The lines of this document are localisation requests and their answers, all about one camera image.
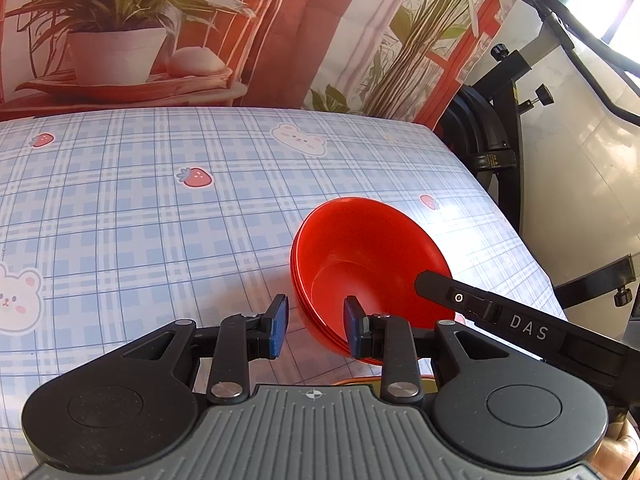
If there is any blue plaid printed tablecloth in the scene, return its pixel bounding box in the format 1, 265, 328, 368
0, 105, 571, 480

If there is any black exercise bike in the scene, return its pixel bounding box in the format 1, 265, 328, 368
435, 0, 640, 321

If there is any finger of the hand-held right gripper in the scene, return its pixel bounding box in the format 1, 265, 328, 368
414, 269, 502, 324

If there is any printed room scene backdrop cloth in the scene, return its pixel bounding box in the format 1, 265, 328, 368
0, 0, 531, 126

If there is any orange square plate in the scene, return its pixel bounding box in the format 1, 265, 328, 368
332, 374, 436, 387

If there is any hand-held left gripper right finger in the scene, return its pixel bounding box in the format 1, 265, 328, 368
344, 296, 506, 406

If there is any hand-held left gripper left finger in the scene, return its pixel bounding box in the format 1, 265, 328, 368
122, 294, 291, 406

